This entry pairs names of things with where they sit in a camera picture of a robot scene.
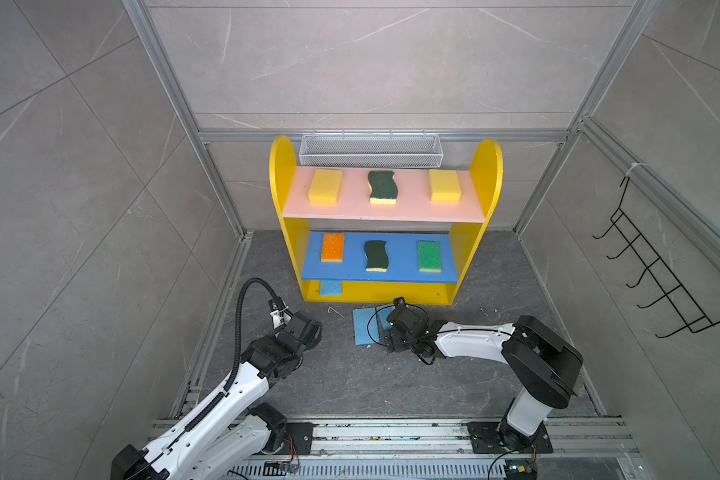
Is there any blue sponge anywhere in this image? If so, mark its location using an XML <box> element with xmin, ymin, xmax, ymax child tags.
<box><xmin>319</xmin><ymin>280</ymin><xmax>343</xmax><ymax>297</ymax></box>
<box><xmin>376</xmin><ymin>305</ymin><xmax>394</xmax><ymax>330</ymax></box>
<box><xmin>352</xmin><ymin>307</ymin><xmax>379</xmax><ymax>346</ymax></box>

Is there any dark green sponge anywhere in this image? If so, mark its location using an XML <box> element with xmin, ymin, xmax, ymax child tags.
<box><xmin>364</xmin><ymin>240</ymin><xmax>389</xmax><ymax>272</ymax></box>
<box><xmin>367</xmin><ymin>170</ymin><xmax>399</xmax><ymax>205</ymax></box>

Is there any light green sponge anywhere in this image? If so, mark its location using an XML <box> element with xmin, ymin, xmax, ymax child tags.
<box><xmin>417</xmin><ymin>240</ymin><xmax>442</xmax><ymax>273</ymax></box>

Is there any orange sponge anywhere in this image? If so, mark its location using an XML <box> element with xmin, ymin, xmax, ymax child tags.
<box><xmin>320</xmin><ymin>233</ymin><xmax>345</xmax><ymax>263</ymax></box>

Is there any yellow sponge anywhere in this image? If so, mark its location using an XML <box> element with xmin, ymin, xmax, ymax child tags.
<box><xmin>308</xmin><ymin>169</ymin><xmax>343</xmax><ymax>207</ymax></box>
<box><xmin>428</xmin><ymin>170</ymin><xmax>462</xmax><ymax>204</ymax></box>

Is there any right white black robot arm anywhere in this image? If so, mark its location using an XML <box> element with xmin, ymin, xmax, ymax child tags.
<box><xmin>368</xmin><ymin>298</ymin><xmax>583</xmax><ymax>452</ymax></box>

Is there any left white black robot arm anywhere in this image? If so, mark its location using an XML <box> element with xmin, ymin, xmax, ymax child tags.
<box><xmin>110</xmin><ymin>312</ymin><xmax>322</xmax><ymax>479</ymax></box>

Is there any yellow pink blue shelf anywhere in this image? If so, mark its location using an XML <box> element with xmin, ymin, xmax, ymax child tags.
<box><xmin>269</xmin><ymin>136</ymin><xmax>504</xmax><ymax>305</ymax></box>

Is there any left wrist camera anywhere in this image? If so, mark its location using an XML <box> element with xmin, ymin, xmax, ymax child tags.
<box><xmin>268</xmin><ymin>298</ymin><xmax>292</xmax><ymax>330</ymax></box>

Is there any left black corrugated cable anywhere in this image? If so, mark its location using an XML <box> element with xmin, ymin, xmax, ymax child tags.
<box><xmin>182</xmin><ymin>277</ymin><xmax>283</xmax><ymax>433</ymax></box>

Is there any white wire mesh basket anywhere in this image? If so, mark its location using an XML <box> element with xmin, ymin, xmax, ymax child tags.
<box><xmin>298</xmin><ymin>133</ymin><xmax>444</xmax><ymax>169</ymax></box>

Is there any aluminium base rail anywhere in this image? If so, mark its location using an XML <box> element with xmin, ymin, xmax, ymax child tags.
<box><xmin>149</xmin><ymin>418</ymin><xmax>640</xmax><ymax>480</ymax></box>

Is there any black wire hook rack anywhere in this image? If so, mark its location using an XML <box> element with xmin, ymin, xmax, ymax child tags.
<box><xmin>592</xmin><ymin>176</ymin><xmax>720</xmax><ymax>339</ymax></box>

